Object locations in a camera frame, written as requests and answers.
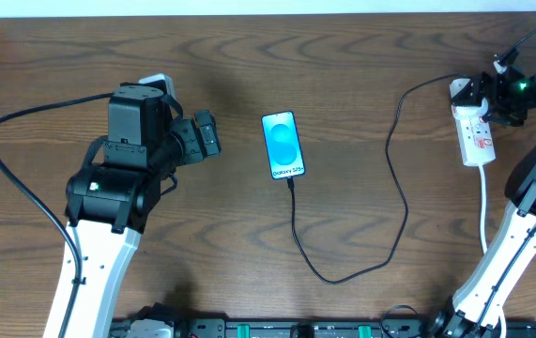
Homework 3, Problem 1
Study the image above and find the blue Galaxy smartphone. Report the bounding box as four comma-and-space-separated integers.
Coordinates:
261, 111, 306, 180

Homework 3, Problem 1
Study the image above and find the black USB charging cable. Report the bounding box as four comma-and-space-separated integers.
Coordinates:
286, 73, 466, 285

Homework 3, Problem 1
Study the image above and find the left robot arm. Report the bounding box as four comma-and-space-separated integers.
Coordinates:
44, 82, 221, 337

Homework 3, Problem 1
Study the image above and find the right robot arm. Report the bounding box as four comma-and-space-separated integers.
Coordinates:
425, 47, 536, 337

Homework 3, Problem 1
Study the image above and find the white USB charger adapter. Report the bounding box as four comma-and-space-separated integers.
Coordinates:
452, 99, 489, 121

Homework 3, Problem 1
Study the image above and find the white power strip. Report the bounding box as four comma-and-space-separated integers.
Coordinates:
454, 118, 496, 167

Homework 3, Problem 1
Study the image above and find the white power strip cord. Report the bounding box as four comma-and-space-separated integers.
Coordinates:
477, 163, 509, 338

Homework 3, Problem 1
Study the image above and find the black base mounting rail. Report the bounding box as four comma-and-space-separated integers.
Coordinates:
110, 302, 536, 338

